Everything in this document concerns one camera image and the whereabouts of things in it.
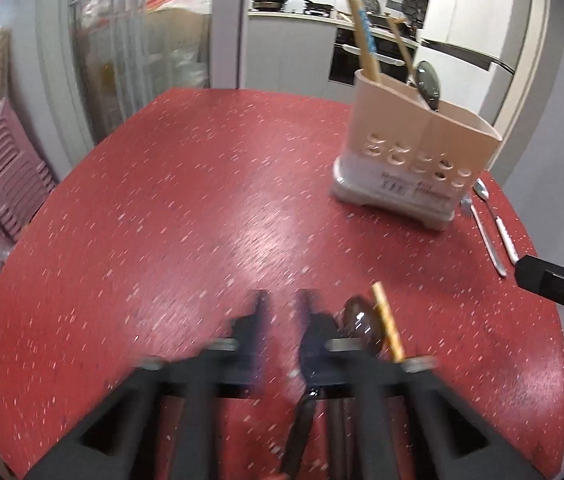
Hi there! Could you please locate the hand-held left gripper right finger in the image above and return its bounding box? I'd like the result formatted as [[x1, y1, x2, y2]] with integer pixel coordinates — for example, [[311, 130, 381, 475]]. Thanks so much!
[[298, 289, 542, 480]]

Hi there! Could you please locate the large metal fork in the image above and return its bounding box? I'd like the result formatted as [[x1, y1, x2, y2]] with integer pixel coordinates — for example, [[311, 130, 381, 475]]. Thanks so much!
[[460, 197, 508, 277]]

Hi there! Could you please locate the glass sliding door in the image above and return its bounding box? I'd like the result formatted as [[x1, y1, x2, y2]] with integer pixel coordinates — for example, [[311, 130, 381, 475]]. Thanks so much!
[[64, 0, 213, 148]]

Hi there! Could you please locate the white refrigerator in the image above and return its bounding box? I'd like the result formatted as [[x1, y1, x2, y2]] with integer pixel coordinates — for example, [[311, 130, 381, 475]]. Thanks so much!
[[418, 0, 535, 126]]

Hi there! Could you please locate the stack of pink stools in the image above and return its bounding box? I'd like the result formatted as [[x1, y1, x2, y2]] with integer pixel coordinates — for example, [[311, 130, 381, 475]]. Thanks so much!
[[0, 101, 59, 242]]

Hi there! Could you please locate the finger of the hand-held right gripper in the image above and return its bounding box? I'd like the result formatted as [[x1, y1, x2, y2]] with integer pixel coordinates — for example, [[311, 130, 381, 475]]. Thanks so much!
[[514, 254, 564, 322]]

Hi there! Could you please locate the dark translucent plastic spoon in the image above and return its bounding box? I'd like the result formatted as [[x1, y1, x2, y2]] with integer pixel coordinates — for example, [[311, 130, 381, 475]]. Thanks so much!
[[281, 385, 323, 477], [328, 295, 383, 478], [408, 60, 443, 112]]

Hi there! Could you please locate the beige plastic cutlery holder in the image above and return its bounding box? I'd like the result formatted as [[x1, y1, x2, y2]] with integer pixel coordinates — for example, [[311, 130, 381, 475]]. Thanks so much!
[[330, 68, 504, 231]]

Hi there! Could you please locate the blue patterned chopstick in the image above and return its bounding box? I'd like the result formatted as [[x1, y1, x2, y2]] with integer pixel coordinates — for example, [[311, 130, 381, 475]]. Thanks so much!
[[356, 6, 381, 82]]

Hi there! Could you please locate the black frying pan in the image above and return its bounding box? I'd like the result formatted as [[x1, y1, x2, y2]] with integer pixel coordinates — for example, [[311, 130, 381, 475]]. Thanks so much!
[[299, 0, 336, 16]]

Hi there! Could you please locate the wooden chopstick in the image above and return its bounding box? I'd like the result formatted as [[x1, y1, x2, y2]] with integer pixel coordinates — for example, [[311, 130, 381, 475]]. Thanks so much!
[[371, 282, 406, 362], [387, 17, 416, 84], [345, 0, 379, 82]]

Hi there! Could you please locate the white handled metal spoon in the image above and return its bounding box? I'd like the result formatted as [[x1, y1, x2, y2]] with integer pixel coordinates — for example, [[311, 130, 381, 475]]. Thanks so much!
[[472, 178, 520, 265]]

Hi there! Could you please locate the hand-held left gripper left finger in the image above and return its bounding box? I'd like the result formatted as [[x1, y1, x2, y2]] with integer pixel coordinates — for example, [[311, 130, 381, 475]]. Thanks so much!
[[27, 289, 271, 480]]

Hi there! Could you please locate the black built-in oven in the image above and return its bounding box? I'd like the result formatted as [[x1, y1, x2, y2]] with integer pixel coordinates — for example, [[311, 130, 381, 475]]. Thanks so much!
[[328, 27, 421, 87]]

